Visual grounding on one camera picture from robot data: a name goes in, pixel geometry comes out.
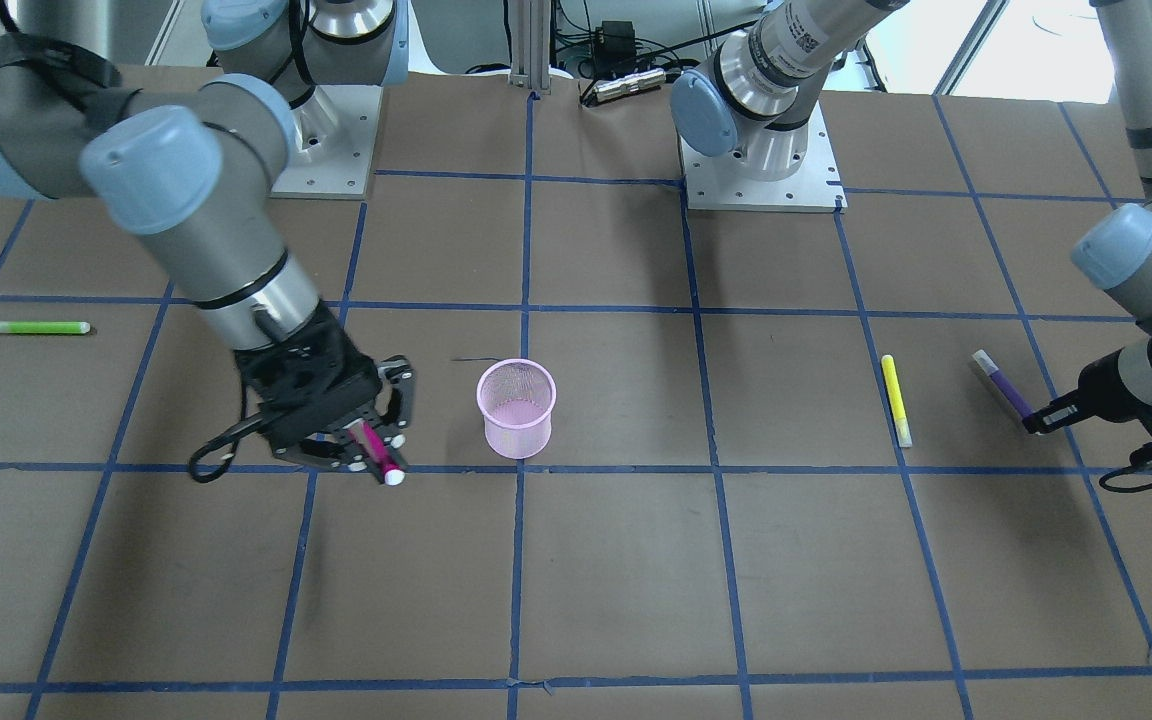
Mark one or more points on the pink mesh cup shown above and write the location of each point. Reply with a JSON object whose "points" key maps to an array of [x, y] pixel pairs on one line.
{"points": [[517, 398]]}

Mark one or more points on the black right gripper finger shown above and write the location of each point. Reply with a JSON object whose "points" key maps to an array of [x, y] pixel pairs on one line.
{"points": [[343, 456], [398, 378]]}

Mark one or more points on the purple pen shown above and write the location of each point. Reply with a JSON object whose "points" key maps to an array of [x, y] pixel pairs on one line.
{"points": [[1002, 384]]}

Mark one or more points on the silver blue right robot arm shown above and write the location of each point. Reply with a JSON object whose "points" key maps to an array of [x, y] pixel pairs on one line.
{"points": [[189, 176]]}

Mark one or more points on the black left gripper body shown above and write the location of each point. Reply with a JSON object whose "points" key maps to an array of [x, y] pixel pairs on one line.
{"points": [[1104, 386]]}

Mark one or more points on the green pen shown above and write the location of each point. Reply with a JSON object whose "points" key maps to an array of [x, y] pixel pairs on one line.
{"points": [[46, 328]]}

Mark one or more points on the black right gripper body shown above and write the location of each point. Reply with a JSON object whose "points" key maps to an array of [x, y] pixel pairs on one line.
{"points": [[344, 346]]}

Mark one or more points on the yellow pen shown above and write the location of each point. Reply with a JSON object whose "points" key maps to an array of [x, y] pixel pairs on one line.
{"points": [[898, 412]]}

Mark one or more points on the pink pen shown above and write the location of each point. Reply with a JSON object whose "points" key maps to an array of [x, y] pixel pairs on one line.
{"points": [[388, 469]]}

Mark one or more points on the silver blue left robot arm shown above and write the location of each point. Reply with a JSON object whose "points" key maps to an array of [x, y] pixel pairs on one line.
{"points": [[768, 75]]}

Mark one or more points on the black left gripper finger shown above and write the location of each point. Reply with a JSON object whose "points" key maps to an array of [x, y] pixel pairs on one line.
{"points": [[1062, 412]]}

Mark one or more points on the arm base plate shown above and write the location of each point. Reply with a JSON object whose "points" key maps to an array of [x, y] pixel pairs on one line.
{"points": [[793, 171], [337, 130]]}

